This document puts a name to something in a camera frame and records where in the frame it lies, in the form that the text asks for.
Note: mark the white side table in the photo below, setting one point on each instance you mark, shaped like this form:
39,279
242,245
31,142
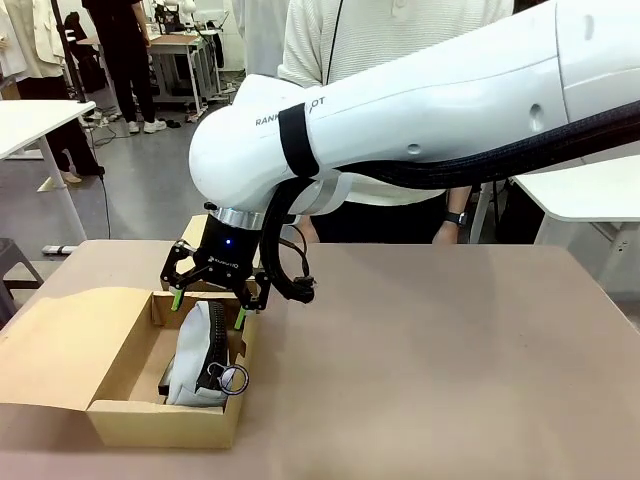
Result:
590,195

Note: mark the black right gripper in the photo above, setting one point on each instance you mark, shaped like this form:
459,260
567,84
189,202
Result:
227,252

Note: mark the black wrist watch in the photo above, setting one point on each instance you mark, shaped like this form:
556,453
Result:
456,218

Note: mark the person's left hand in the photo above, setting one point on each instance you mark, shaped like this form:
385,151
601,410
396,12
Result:
445,234

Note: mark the black stapler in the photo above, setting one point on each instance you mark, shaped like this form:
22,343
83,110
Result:
165,383

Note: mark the large open cardboard box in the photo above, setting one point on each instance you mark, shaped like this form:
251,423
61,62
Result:
75,340

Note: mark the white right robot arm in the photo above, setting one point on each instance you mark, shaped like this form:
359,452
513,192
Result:
400,100

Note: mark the light grey pencil case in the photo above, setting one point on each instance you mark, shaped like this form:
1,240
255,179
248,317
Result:
192,350

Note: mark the small open cardboard box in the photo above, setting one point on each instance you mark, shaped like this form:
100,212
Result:
193,231

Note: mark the person's left forearm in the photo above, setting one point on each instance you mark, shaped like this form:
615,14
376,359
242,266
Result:
459,200

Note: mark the bystander in black clothes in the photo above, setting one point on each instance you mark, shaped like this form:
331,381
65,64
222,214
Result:
125,55

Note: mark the grey metal stool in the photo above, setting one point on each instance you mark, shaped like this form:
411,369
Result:
15,270

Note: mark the white table with white legs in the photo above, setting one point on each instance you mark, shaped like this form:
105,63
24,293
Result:
35,120

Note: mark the grey metal workbench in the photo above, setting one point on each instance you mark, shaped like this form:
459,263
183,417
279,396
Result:
182,55

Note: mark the white power strip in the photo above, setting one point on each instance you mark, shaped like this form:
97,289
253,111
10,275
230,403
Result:
59,248

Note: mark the black tripod pole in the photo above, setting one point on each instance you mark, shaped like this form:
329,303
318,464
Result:
75,75

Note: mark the bystander in cream coat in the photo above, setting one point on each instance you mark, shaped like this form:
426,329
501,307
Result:
45,75

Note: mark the person's right hand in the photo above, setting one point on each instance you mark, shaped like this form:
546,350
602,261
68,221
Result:
306,232

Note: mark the person's white knit sweater torso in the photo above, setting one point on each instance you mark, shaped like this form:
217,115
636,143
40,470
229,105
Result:
380,30

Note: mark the person's dark trousers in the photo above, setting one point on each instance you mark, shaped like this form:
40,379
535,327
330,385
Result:
380,222

